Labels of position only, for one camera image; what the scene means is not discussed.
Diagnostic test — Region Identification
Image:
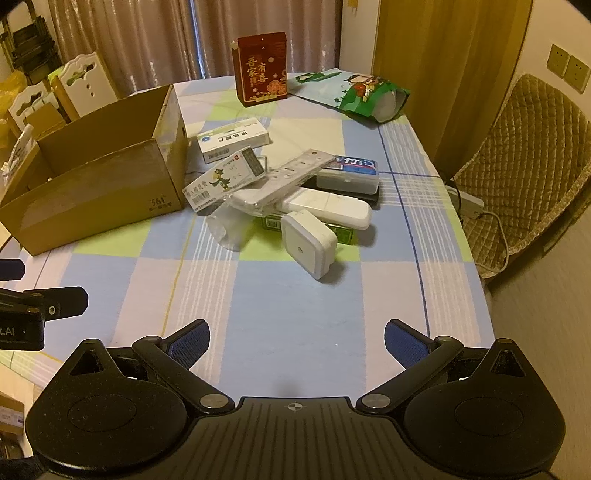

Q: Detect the green throat spray box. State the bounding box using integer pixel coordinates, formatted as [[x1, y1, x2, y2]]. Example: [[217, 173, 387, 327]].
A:
[[260, 215, 356, 245]]

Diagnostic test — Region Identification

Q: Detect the clear plastic cup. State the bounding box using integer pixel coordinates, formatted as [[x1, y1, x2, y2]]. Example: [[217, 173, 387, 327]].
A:
[[205, 201, 254, 252]]

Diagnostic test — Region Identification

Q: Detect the white square night light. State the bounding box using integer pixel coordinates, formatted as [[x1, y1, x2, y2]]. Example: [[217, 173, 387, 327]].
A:
[[280, 210, 338, 280]]

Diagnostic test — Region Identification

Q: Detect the short white remote control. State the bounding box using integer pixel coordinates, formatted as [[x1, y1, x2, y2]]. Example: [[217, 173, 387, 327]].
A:
[[276, 187, 372, 230]]

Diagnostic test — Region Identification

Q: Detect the clear blue label case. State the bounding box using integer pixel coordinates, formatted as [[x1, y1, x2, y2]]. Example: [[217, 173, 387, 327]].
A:
[[315, 156, 380, 195]]

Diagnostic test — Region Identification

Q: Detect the long white bagged remote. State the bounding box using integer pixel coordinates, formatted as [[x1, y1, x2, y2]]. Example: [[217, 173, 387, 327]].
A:
[[228, 150, 335, 217]]

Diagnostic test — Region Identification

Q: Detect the white crocodile medicine box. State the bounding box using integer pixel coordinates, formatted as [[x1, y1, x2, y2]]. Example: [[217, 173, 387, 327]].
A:
[[182, 147, 267, 213]]

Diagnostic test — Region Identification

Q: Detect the white blue medicine box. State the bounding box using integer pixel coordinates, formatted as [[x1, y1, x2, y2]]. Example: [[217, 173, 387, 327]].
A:
[[197, 118, 271, 164]]

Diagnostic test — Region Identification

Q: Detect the black remote control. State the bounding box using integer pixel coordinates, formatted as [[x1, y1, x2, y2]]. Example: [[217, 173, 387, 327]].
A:
[[304, 177, 380, 209]]

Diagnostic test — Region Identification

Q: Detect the plaid tablecloth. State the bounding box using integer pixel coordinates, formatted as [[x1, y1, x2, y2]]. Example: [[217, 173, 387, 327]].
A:
[[0, 72, 496, 407]]

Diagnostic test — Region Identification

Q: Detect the brown cardboard box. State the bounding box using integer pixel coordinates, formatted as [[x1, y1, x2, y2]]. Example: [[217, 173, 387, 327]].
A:
[[1, 85, 188, 255]]

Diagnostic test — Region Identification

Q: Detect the white power adapter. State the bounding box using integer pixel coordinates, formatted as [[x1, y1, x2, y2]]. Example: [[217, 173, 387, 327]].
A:
[[446, 185, 484, 220]]

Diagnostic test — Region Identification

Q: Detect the white wooden chair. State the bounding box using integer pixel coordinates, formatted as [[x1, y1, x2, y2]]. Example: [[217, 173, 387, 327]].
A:
[[1, 84, 66, 139], [50, 51, 119, 121]]

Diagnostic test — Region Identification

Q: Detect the yellow plastic bag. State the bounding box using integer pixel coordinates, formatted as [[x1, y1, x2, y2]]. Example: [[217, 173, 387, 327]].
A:
[[0, 70, 28, 117]]

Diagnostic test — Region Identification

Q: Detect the green white snack bag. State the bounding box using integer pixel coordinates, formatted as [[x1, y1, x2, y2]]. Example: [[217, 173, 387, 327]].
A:
[[287, 68, 410, 123]]

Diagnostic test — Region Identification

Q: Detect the brown curtain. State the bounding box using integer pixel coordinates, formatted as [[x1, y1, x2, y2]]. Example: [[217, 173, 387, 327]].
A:
[[49, 0, 342, 96]]

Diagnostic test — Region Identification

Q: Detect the red paper gift bag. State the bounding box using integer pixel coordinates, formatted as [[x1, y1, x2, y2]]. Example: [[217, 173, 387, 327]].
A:
[[231, 32, 287, 107]]

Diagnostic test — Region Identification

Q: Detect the beige wall socket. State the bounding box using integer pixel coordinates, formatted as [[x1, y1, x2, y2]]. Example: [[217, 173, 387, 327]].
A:
[[546, 44, 590, 94]]

